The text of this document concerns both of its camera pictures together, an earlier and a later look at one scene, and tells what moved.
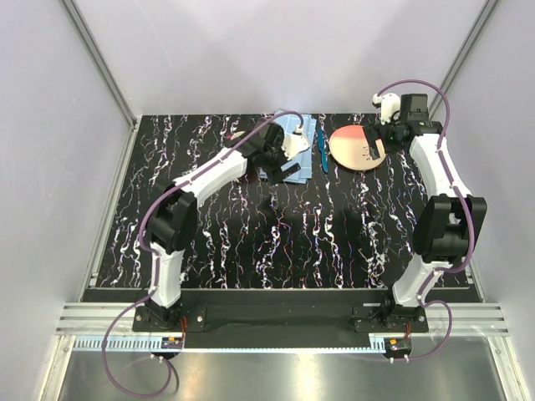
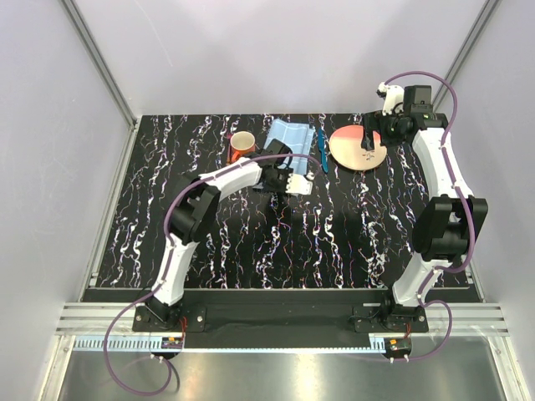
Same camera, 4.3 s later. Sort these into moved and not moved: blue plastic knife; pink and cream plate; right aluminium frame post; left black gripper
Moved: left black gripper
Not moved: right aluminium frame post; pink and cream plate; blue plastic knife
